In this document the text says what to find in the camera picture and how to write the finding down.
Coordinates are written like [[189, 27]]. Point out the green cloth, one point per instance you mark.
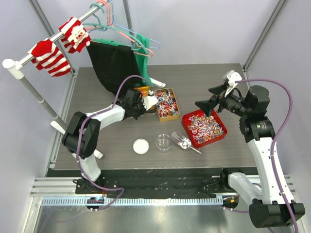
[[141, 60]]

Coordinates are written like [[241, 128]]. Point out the red tin of swirl lollipops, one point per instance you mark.
[[203, 130]]

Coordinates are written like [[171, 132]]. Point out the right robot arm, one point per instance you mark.
[[271, 205]]

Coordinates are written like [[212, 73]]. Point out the blue hanger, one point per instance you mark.
[[129, 28]]

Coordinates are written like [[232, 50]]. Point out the slotted cable duct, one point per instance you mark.
[[99, 201]]

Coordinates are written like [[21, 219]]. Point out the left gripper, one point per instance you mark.
[[141, 102]]

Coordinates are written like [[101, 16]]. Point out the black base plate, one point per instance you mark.
[[176, 183]]

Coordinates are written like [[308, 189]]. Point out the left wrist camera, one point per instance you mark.
[[150, 100]]

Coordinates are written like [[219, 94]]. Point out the clothes rack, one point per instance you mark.
[[14, 67]]

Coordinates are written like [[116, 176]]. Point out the teal hanger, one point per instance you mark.
[[137, 46]]

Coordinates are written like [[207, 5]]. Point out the black cloth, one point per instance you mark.
[[115, 66]]

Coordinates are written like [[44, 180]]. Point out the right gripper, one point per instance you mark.
[[207, 105]]

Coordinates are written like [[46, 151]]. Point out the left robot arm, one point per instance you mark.
[[81, 135]]

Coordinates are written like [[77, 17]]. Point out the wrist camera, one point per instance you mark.
[[230, 79], [150, 100]]

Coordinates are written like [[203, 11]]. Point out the gold tin of gummy candies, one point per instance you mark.
[[144, 92]]

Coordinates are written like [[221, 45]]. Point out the gold tin of ball lollipops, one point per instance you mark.
[[167, 106]]

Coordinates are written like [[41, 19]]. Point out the clear plastic jar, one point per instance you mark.
[[163, 143]]

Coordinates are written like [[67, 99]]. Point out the metal scoop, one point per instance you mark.
[[183, 142]]

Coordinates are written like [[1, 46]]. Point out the pink hanger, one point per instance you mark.
[[111, 19]]

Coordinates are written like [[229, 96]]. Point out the santa striped sock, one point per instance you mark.
[[75, 36]]

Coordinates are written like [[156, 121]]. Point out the white jar lid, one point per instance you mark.
[[140, 146]]

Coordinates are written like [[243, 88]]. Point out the red white striped sock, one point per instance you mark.
[[46, 55]]

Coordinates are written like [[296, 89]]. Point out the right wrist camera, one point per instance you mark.
[[230, 79]]

